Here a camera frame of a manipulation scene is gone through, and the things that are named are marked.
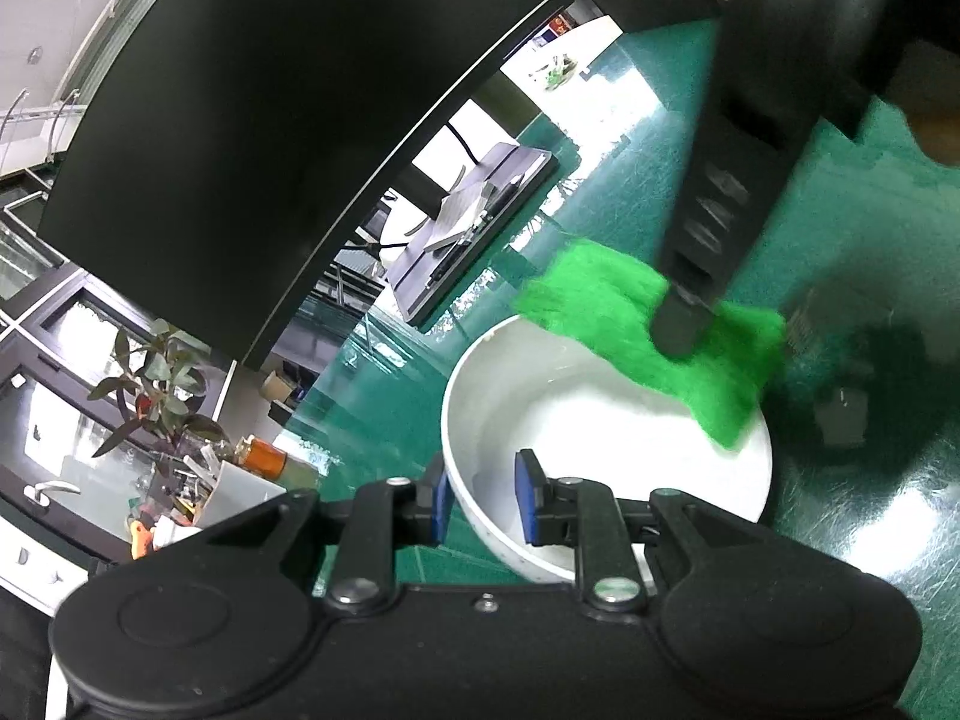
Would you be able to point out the small green plant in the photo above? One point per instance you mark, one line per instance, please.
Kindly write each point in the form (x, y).
(559, 73)

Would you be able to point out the leafy potted plant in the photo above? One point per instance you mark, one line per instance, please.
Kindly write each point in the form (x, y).
(161, 390)

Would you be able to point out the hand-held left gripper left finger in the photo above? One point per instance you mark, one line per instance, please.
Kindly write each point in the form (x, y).
(441, 499)

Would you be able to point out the small notepad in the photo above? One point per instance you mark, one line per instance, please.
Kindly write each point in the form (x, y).
(457, 214)

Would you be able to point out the tan leather mouse pad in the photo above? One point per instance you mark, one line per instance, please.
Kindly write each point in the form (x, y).
(941, 136)

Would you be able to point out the grey monitor stand base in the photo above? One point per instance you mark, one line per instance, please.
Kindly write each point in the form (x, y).
(517, 172)

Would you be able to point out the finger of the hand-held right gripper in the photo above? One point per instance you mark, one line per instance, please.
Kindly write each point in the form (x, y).
(682, 326)

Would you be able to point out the white bowl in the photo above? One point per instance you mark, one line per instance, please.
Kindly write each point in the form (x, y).
(600, 427)

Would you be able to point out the green cleaning cloth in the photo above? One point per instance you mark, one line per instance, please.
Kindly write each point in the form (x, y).
(600, 300)

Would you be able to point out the white desk box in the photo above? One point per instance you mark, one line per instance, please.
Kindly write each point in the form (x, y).
(240, 495)

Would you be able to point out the orange bottle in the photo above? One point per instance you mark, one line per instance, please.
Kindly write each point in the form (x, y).
(264, 457)

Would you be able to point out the black curved monitor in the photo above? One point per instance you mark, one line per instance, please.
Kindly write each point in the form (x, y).
(262, 127)

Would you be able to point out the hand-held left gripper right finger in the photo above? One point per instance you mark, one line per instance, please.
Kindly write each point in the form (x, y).
(529, 499)

